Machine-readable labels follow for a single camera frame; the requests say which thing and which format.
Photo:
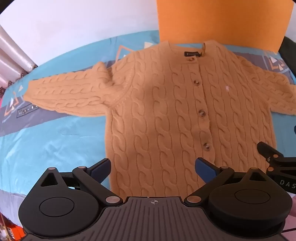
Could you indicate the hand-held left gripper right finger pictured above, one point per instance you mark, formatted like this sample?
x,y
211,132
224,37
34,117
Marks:
x,y
204,169

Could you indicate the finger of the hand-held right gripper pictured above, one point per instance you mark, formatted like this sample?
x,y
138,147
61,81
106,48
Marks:
x,y
268,150

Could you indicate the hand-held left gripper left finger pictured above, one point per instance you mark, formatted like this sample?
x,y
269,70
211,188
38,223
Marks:
x,y
102,169

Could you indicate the blue patterned bed sheet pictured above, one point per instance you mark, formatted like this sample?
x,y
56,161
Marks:
x,y
57,139

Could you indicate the dark cloth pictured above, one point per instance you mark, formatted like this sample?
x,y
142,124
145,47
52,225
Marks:
x,y
288,55

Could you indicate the red patterned cloth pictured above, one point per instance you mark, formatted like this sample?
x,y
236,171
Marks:
x,y
10,228

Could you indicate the orange flat board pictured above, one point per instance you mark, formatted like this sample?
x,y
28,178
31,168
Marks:
x,y
219,22

